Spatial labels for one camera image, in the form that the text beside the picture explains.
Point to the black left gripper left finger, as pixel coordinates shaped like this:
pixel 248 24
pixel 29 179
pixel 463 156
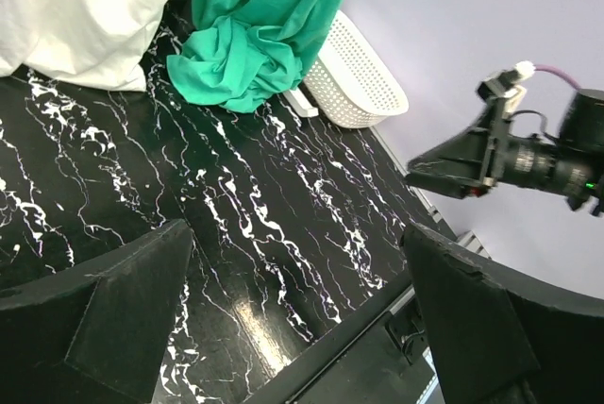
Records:
pixel 97 332

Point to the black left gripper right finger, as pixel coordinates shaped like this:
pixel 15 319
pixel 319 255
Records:
pixel 497 335

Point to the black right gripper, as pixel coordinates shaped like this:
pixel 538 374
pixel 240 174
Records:
pixel 461 167

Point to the green tank top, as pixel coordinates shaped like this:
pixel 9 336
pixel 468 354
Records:
pixel 242 52

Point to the white tank top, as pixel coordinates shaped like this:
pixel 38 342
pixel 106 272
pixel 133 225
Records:
pixel 91 43

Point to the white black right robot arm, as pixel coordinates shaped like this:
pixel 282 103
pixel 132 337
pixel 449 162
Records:
pixel 581 128

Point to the white perforated plastic basket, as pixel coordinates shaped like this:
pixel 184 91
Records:
pixel 350 83

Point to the white clothes rack foot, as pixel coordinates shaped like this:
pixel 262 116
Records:
pixel 300 103

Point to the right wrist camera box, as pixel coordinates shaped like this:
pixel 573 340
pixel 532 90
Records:
pixel 506 85

